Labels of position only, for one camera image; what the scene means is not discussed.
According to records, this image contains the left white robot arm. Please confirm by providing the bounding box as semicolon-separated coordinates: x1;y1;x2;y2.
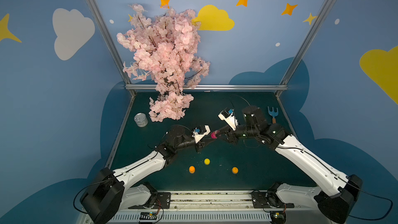
74;125;218;224

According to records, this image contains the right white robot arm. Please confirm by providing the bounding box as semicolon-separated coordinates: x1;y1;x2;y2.
211;105;363;224

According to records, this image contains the blue garden fork toy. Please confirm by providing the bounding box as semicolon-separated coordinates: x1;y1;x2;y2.
267;107;279;124

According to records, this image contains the small circuit board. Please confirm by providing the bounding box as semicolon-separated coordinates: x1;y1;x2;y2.
138;212;158;223

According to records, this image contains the pink cherry blossom tree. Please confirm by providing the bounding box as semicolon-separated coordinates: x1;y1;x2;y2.
117;4;210;122

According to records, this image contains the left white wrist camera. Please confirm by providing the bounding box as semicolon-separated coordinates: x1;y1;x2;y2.
192;125;210;144

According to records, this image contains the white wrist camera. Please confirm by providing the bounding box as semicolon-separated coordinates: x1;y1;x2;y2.
218;108;238;131
192;125;210;144

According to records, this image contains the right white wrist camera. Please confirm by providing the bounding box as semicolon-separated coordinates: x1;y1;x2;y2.
218;108;238;131

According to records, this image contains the aluminium front rail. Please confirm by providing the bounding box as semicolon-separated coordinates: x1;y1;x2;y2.
76;189;346;224

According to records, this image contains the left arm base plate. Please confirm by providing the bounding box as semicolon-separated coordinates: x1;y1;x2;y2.
128;192;171;209

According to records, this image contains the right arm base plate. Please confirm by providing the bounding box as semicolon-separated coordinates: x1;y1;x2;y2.
251;190;294;208

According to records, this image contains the aluminium frame back bar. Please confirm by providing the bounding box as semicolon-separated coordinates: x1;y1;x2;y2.
125;84;288;91

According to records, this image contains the aluminium frame right post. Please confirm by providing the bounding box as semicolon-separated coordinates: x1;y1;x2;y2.
275;0;337;99

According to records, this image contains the aluminium frame post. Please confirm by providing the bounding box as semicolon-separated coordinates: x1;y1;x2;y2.
85;0;131;86
275;0;337;99

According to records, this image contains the aluminium frame left post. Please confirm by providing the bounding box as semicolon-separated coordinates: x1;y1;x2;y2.
85;0;131;86

